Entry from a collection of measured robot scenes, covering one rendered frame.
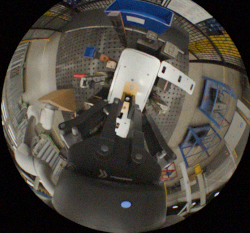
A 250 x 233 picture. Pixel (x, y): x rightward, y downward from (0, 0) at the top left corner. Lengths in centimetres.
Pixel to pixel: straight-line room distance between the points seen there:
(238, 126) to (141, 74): 767
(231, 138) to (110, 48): 821
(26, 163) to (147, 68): 86
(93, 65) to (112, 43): 28
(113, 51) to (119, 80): 40
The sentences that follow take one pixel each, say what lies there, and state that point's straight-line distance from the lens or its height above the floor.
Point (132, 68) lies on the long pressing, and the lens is 46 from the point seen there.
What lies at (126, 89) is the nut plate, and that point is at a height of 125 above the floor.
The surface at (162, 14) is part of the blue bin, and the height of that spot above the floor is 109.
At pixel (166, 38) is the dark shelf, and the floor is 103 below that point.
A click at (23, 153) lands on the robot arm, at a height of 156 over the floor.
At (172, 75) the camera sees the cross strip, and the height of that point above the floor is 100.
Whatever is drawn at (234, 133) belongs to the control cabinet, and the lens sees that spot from 784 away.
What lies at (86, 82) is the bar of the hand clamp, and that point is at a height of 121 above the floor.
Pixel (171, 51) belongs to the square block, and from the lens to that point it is 46.
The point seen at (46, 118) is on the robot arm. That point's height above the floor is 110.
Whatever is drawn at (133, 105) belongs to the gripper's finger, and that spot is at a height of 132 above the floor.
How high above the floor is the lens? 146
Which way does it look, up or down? 65 degrees down
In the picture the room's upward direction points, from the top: 171 degrees counter-clockwise
